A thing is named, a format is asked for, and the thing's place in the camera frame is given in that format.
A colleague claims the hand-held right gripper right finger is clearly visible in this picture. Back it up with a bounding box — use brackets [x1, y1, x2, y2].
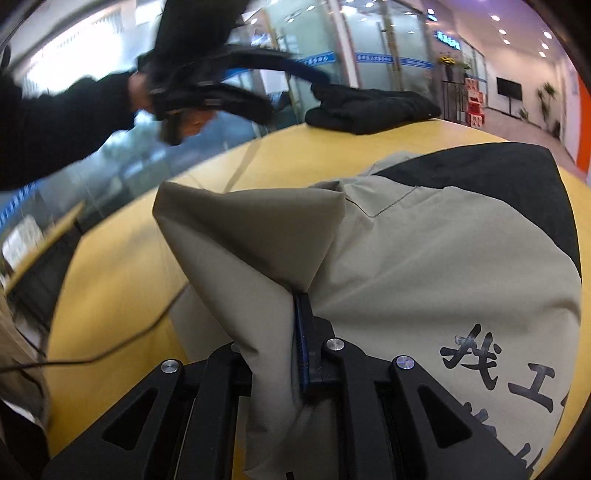
[294, 293, 528, 480]

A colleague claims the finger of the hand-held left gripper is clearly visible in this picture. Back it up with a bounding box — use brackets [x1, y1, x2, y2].
[151, 82, 276, 126]
[198, 48, 331, 95]

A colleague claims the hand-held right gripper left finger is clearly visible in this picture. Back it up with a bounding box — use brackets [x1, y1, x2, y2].
[41, 342, 254, 480]

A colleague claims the beige and black printed jacket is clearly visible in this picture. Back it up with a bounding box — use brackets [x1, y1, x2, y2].
[152, 141, 583, 480]

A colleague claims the person's left forearm black sleeve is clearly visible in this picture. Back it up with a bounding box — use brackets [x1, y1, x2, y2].
[0, 71, 139, 192]

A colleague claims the person's left hand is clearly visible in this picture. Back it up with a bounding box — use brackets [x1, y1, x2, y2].
[128, 71, 154, 114]

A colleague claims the black folded garment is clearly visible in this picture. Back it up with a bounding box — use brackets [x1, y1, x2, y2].
[305, 83, 443, 136]

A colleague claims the stack of red boxes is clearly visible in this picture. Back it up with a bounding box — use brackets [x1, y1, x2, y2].
[464, 78, 485, 127]

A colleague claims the potted green plant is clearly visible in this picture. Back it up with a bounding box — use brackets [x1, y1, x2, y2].
[536, 82, 560, 121]

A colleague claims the black cable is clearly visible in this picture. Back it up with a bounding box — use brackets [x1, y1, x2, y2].
[0, 284, 190, 372]

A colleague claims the black wall screen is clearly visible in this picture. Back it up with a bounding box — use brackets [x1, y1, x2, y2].
[496, 76, 522, 99]

